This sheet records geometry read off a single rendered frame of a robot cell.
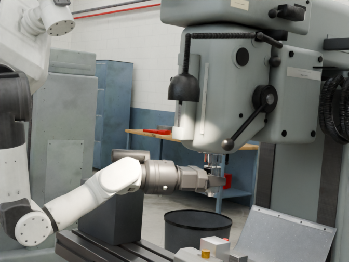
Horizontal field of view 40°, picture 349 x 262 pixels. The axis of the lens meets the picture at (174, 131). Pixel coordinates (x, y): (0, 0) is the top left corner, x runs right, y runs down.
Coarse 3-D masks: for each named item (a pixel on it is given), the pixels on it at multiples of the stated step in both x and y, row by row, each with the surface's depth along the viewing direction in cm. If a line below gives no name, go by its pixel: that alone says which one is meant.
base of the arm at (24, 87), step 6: (6, 72) 102; (12, 72) 102; (18, 72) 102; (18, 78) 98; (24, 78) 97; (18, 84) 96; (24, 84) 96; (24, 90) 95; (24, 96) 95; (30, 96) 96; (24, 102) 95; (30, 102) 96; (24, 108) 96; (30, 108) 96; (24, 114) 97; (30, 114) 97; (24, 120) 98
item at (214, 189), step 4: (208, 172) 123; (212, 172) 123; (216, 172) 123; (220, 172) 124; (220, 176) 125; (208, 188) 123; (212, 188) 123; (216, 188) 124; (208, 192) 123; (212, 192) 123; (216, 192) 124
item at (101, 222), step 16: (128, 192) 159; (96, 208) 164; (112, 208) 157; (128, 208) 160; (80, 224) 171; (96, 224) 164; (112, 224) 157; (128, 224) 160; (112, 240) 157; (128, 240) 161
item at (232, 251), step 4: (232, 252) 125; (236, 252) 125; (232, 256) 123; (236, 256) 122; (240, 256) 122; (244, 256) 122; (232, 260) 123; (236, 260) 122; (240, 260) 122; (244, 260) 123; (248, 260) 132; (252, 260) 132
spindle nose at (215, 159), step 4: (204, 156) 125; (208, 156) 123; (212, 156) 123; (216, 156) 123; (220, 156) 123; (204, 160) 124; (208, 160) 123; (212, 160) 123; (216, 160) 123; (220, 160) 123
